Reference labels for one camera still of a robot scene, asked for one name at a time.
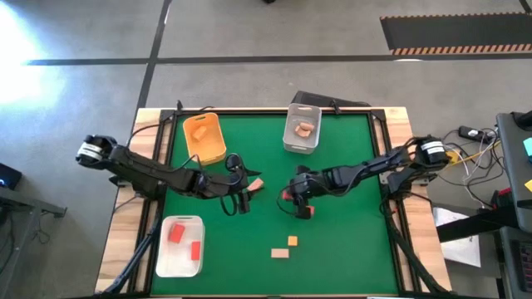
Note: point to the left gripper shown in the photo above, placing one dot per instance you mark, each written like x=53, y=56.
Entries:
x=240, y=184

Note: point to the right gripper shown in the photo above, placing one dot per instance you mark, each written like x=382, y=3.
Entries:
x=307, y=184

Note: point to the small red wooden block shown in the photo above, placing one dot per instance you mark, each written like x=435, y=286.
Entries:
x=286, y=195

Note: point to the small yellow cube block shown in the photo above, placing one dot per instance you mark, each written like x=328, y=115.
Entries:
x=292, y=241

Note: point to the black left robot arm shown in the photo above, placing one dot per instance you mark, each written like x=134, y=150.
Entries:
x=145, y=170

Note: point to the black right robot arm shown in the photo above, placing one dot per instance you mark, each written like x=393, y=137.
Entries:
x=365, y=168

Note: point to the gray plastic bin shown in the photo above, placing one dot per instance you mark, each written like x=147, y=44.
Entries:
x=302, y=145

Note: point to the orange plastic bin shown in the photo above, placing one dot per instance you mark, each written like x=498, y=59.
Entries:
x=208, y=147

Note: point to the green felt mat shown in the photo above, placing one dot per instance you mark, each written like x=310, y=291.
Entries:
x=332, y=249

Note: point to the black flat panel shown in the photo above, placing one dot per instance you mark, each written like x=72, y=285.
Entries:
x=316, y=99

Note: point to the white plastic bin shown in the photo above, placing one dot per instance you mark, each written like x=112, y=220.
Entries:
x=180, y=261

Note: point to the white paper sheet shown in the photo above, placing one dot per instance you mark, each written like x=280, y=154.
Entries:
x=461, y=249

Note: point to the black metal bar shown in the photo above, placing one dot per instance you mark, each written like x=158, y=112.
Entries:
x=474, y=224

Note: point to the black power strip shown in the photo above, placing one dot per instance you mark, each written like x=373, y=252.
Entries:
x=469, y=133

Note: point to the gray desk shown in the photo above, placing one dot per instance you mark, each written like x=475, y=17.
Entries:
x=515, y=166

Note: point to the gray metal stand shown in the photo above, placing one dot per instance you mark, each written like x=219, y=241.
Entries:
x=25, y=201

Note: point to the black hazard-striped floor mat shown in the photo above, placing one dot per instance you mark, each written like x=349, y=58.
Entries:
x=457, y=33

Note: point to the yellow sticky note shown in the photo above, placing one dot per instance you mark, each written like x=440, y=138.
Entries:
x=529, y=185

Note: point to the dark gray equipment case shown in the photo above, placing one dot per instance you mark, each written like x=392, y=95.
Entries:
x=519, y=266

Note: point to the teal sticky note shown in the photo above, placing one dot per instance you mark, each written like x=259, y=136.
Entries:
x=528, y=147

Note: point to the black device with blue light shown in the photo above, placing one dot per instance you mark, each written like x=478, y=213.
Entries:
x=8, y=176

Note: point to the black rounded device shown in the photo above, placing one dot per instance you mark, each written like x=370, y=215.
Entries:
x=524, y=119

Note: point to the black metal table frame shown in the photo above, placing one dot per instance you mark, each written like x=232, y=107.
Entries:
x=249, y=111

